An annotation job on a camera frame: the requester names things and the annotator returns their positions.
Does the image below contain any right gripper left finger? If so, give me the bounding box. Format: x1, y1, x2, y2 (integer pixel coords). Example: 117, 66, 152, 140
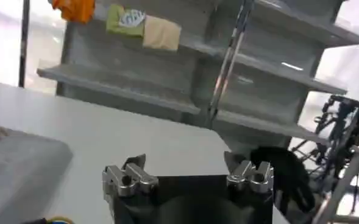
102, 153, 160, 197

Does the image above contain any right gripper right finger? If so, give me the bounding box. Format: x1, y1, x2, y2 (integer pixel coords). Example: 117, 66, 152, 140
224, 151, 274, 194

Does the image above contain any grey printed t-shirt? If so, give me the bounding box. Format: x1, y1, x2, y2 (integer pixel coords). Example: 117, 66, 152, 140
0, 122, 74, 224

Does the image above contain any grey metal shelf rack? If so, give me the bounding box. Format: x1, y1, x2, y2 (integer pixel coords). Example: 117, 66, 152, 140
36, 0, 359, 155

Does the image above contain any white metal frame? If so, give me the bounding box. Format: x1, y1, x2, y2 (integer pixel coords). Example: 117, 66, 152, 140
312, 145, 359, 224

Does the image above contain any dark window frame post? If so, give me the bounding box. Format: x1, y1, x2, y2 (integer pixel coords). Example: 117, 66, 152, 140
18, 0, 31, 88

